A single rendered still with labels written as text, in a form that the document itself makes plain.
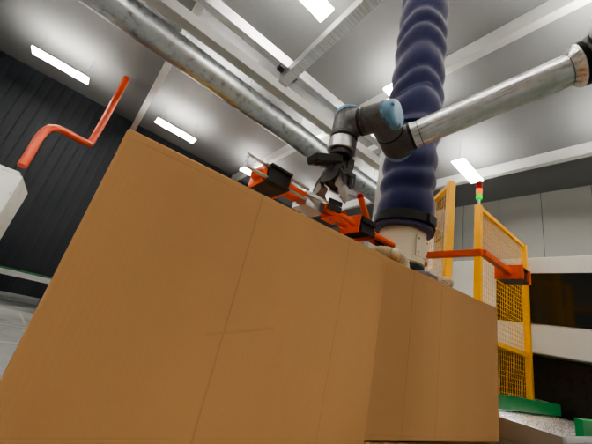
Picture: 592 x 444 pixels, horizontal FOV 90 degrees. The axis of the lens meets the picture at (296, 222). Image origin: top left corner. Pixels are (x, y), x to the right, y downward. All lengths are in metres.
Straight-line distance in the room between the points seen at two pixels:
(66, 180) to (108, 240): 10.98
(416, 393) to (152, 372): 0.62
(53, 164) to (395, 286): 11.16
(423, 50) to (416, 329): 1.18
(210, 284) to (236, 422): 0.22
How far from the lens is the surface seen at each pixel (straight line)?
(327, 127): 3.83
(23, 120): 11.98
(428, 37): 1.68
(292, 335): 0.58
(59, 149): 11.70
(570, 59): 1.13
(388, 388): 0.80
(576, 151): 9.69
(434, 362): 0.94
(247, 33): 3.20
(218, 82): 6.56
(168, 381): 0.50
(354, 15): 2.69
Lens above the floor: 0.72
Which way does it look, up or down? 20 degrees up
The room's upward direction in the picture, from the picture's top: 13 degrees clockwise
